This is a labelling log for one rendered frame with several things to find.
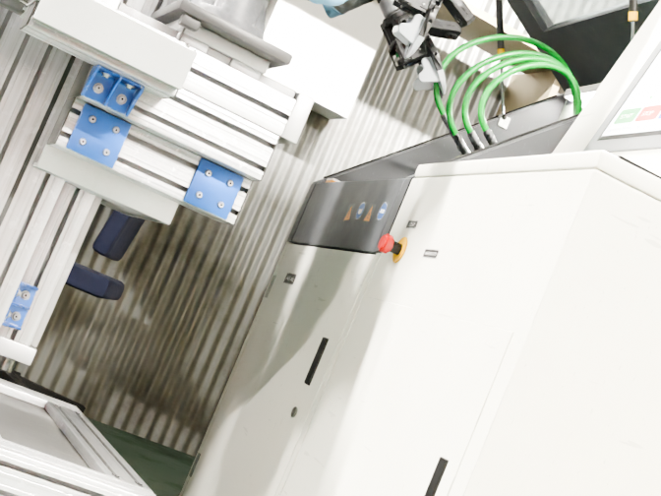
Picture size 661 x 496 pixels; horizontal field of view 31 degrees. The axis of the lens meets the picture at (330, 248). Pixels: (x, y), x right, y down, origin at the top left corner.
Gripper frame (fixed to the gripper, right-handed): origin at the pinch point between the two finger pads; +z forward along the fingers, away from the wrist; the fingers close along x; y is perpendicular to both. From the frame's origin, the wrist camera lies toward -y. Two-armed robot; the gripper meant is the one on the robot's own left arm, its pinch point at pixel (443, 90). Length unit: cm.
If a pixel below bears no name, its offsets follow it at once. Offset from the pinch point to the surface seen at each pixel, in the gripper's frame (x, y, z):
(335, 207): -11.3, 30.6, 14.9
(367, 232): 14.8, 34.4, 27.2
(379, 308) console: 35, 44, 45
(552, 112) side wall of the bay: -35, -41, 6
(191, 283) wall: -209, 37, -14
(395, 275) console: 37, 40, 40
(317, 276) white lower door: -8, 42, 29
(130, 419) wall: -221, 76, 25
